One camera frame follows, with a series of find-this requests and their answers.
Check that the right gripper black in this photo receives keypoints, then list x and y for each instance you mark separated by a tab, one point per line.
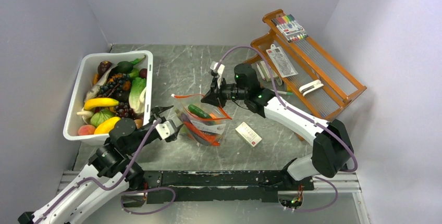
215	96

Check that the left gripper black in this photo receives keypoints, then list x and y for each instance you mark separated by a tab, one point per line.
158	110

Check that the green cucumber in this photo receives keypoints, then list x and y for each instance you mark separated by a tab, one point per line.
197	111

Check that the clear zip bag orange zipper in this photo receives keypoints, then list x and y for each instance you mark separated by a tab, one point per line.
215	126

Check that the purple eggplant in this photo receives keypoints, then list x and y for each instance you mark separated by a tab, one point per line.
184	118

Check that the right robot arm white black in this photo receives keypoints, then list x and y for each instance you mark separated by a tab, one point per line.
331	145

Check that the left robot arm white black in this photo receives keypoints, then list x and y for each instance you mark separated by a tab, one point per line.
112	169

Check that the green white cabbage leaf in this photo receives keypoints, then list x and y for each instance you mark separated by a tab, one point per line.
136	96

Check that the white cardboard box red logo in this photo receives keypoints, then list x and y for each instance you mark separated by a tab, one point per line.
248	134

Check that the white eraser box on rack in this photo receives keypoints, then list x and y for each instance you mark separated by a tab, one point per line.
266	73

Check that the green chili pepper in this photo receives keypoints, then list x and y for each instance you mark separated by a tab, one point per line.
138	60

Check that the green avocado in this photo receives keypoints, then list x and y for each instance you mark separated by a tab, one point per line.
124	67

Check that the dark purple grape bunch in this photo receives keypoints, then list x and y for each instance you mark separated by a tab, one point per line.
117	83

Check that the green white marker pen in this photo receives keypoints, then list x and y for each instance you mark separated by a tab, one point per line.
284	93

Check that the packaged card on rack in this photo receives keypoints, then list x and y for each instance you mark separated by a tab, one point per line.
281	61

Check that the dark purple mangosteen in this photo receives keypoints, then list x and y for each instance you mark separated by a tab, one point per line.
103	67

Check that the peach fruit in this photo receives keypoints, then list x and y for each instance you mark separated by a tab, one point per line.
86	130

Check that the white stapler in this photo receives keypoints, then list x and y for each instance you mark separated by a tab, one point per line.
310	87

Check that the pack of coloured markers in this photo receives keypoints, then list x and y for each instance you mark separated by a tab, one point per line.
290	28

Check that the orange wooden rack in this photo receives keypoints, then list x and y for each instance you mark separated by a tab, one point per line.
311	62

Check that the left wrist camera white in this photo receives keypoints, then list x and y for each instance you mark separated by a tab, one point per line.
167	131

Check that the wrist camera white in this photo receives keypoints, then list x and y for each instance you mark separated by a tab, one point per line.
167	131
217	68

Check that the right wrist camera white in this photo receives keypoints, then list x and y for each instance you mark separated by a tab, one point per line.
217	68

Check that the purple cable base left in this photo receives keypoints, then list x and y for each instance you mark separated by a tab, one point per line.
134	199

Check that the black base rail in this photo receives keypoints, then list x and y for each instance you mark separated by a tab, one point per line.
242	185

